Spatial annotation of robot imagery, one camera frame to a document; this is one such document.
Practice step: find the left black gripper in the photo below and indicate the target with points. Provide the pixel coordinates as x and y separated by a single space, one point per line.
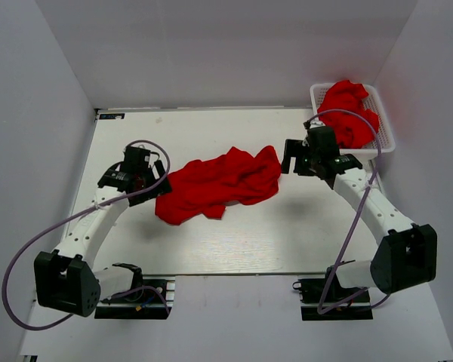
160 170

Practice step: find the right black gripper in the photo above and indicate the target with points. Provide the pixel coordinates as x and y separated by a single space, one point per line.
292 149

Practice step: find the red t shirt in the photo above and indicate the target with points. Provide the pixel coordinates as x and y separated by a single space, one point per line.
207 187

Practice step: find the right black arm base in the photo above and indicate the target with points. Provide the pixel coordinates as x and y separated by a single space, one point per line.
310 291

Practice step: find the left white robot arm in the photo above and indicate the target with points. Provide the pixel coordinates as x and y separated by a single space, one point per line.
64 278

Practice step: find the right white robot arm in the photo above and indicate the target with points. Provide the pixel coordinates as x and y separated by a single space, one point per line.
406 254

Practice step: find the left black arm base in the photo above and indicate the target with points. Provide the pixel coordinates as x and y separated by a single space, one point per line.
142 305

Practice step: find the red t shirts pile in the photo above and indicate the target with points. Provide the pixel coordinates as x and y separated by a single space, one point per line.
351 132

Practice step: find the white plastic basket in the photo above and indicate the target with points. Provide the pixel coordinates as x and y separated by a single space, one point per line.
371 102

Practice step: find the blue table label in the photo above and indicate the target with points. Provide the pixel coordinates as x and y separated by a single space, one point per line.
111 116

